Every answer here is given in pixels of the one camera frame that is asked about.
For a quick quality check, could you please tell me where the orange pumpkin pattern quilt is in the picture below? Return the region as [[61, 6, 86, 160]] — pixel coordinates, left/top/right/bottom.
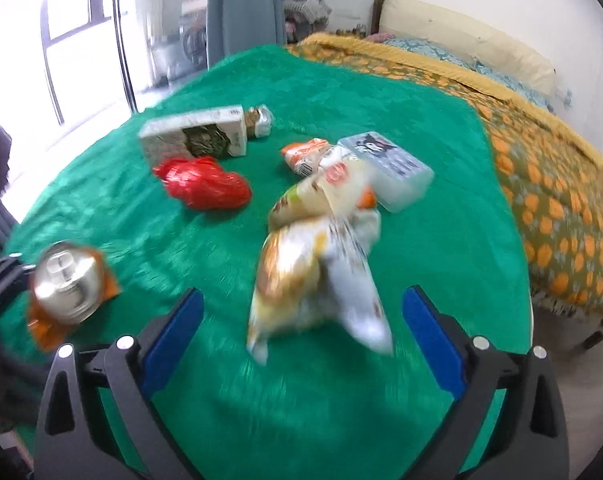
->
[[288, 32, 603, 320]]

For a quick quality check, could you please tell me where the washing machine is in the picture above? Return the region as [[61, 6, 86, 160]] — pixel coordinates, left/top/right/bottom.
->
[[179, 0, 207, 70]]

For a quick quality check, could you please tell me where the orange white snack packet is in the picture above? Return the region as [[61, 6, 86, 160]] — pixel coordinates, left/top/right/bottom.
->
[[280, 138, 332, 177]]

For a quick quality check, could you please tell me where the wooden bed frame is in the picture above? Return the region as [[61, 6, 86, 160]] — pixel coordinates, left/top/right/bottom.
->
[[530, 289, 603, 353]]

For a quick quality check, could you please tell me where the white green cardboard box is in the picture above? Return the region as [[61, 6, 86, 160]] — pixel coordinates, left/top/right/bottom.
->
[[138, 105, 247, 167]]

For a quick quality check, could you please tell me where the green embroidered bedspread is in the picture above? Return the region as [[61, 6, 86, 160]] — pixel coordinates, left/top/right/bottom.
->
[[7, 47, 530, 479]]

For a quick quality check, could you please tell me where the small silver foil wrapper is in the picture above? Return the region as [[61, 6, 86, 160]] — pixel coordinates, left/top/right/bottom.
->
[[244, 105, 274, 140]]

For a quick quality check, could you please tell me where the grey blue curtain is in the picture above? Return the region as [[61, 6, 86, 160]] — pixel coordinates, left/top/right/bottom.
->
[[206, 0, 286, 67]]

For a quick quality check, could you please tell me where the clear plastic storage box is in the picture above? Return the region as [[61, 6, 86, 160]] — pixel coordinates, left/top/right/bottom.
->
[[338, 131, 435, 212]]

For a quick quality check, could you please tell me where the cream green snack packet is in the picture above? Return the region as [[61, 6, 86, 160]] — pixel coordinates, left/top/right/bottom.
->
[[268, 159, 376, 232]]

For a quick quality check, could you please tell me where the crushed orange drink can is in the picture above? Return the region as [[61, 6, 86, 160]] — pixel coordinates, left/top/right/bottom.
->
[[26, 240, 121, 352]]

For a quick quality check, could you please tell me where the pile of clothes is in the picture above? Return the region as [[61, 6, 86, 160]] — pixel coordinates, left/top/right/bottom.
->
[[282, 0, 332, 44]]

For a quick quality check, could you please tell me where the crumpled red plastic wrapper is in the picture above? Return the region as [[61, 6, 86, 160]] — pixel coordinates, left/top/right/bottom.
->
[[152, 156, 252, 210]]

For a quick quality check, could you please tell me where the cream pillow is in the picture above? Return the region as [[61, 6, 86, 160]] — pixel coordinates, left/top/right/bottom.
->
[[379, 0, 555, 96]]

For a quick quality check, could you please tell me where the yellow white chip bag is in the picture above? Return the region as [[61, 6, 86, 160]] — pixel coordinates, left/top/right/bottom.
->
[[246, 209, 394, 364]]

